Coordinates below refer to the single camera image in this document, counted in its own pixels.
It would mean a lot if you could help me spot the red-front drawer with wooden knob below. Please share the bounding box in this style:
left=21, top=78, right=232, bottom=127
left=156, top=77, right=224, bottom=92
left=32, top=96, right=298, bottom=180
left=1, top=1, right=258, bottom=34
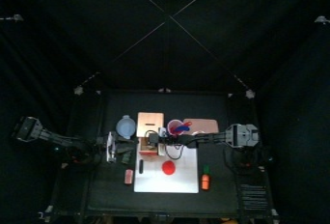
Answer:
left=137, top=136, right=160, bottom=157

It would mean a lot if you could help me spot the pale blue bowl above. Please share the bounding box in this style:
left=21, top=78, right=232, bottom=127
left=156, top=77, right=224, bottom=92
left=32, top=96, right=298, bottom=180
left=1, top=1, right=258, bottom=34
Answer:
left=115, top=114, right=137, bottom=141

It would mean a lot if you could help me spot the wooden drawer box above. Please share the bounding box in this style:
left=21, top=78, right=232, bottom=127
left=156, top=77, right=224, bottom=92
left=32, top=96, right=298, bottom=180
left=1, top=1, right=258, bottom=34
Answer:
left=135, top=111, right=165, bottom=139

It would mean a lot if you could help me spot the round flat red-orange dough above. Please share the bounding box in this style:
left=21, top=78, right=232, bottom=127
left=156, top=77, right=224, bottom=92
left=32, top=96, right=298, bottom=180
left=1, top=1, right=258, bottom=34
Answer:
left=161, top=160, right=178, bottom=176

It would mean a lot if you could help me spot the blue toy utensil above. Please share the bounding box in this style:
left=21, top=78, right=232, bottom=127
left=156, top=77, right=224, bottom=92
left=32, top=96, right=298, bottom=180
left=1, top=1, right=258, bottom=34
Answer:
left=174, top=124, right=194, bottom=134

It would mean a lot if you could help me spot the toy watermelon slice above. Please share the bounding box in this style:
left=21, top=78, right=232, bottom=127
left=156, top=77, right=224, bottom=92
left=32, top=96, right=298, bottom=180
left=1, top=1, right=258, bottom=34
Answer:
left=124, top=168, right=135, bottom=185

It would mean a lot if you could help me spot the tan rectangular board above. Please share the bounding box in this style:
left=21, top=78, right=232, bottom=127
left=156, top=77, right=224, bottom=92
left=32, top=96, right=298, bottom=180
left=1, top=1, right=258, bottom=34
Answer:
left=182, top=118, right=220, bottom=136

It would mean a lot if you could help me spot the white cutting board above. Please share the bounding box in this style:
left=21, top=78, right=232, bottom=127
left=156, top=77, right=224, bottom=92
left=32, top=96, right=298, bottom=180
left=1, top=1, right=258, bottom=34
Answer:
left=132, top=144, right=202, bottom=194

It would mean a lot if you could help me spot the orange toy carrot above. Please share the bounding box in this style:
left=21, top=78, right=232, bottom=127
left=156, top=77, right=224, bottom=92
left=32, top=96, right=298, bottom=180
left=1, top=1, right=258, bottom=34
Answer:
left=200, top=165, right=211, bottom=191

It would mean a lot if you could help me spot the white text label sticker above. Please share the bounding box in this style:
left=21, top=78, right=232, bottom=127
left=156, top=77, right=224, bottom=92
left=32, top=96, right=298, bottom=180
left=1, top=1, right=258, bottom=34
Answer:
left=238, top=183, right=270, bottom=215

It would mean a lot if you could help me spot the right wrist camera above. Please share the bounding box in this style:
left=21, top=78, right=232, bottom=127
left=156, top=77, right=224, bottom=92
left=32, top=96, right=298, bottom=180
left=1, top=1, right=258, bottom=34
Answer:
left=147, top=132, right=161, bottom=146

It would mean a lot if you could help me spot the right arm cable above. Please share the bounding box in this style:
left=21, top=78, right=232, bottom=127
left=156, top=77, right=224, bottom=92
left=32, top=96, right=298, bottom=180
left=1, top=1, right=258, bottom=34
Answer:
left=164, top=143, right=187, bottom=162

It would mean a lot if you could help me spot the metal frame bracket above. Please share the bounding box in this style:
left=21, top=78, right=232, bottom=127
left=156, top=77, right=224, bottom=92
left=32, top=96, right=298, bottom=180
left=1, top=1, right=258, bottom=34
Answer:
left=0, top=14, right=25, bottom=22
left=312, top=14, right=330, bottom=25

